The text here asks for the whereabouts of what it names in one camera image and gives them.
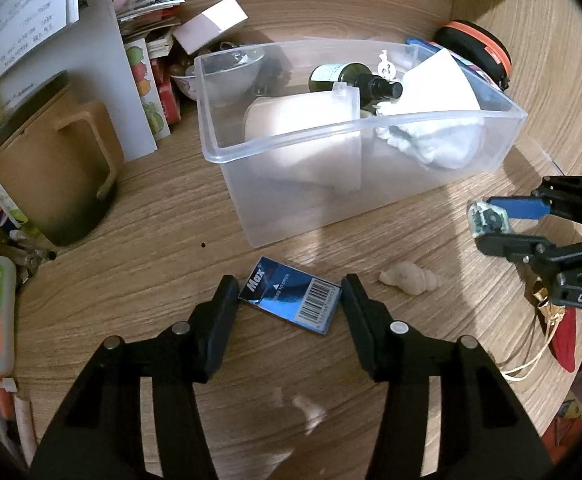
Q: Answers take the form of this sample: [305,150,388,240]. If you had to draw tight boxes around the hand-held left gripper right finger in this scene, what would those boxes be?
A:
[341,274,554,480]

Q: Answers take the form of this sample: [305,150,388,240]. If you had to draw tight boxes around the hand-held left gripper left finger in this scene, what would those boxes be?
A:
[30,275,240,480]

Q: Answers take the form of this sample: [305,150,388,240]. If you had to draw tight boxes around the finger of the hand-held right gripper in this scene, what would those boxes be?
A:
[476,232,582,283]
[486,175,582,227]

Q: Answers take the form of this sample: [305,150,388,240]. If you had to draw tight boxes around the small green and white item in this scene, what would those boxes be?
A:
[467,200,512,239]

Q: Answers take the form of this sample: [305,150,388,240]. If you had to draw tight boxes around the shiny blue small box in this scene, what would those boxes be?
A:
[238,256,343,336]

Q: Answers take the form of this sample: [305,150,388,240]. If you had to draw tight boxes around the white cloth pouch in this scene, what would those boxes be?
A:
[374,49,488,171]

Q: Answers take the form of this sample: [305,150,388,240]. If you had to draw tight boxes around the clear plastic storage bin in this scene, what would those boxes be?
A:
[193,39,528,249]

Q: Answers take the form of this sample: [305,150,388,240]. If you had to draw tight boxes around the clear cotton pad container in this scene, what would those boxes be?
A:
[243,82,363,194]

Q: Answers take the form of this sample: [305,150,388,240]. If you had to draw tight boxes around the dark green glass bottle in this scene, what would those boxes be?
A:
[308,62,404,107]

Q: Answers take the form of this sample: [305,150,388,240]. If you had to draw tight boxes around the red charm with gold rings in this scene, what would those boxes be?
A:
[500,280,580,382]

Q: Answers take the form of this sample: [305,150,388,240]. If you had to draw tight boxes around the beige seashell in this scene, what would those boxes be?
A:
[378,263,442,295]

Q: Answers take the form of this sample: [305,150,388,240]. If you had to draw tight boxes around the orange yellow packet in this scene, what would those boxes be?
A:
[545,392,582,463]

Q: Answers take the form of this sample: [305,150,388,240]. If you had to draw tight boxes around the orange and black zip case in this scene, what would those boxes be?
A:
[433,20,514,91]

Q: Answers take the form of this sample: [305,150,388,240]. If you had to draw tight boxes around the blue flat box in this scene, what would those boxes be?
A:
[405,37,478,72]

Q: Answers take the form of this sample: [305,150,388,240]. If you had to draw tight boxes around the white round tag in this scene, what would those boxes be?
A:
[377,50,398,80]

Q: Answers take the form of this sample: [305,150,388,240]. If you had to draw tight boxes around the metal clip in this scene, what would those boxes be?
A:
[4,230,58,277]

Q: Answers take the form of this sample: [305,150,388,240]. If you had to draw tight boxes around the red box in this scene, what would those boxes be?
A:
[149,57,182,126]

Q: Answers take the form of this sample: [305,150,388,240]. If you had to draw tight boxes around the brown lidded mug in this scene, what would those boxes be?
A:
[0,72,125,247]

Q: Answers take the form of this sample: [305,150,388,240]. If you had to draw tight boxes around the fruit pattern box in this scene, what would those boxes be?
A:
[123,37,172,142]

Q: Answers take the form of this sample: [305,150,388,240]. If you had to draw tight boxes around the white lip balm stick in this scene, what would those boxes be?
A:
[13,392,40,463]

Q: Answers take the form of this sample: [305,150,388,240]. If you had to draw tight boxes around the small ceramic bowl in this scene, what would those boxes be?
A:
[169,42,268,102]

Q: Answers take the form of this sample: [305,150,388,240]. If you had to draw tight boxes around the white paper sheets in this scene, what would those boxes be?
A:
[0,0,160,162]

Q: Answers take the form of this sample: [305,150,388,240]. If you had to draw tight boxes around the white and pink box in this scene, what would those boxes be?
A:
[172,0,249,55]

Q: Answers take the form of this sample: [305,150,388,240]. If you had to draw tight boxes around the stack of paper packets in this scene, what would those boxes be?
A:
[104,0,187,57]

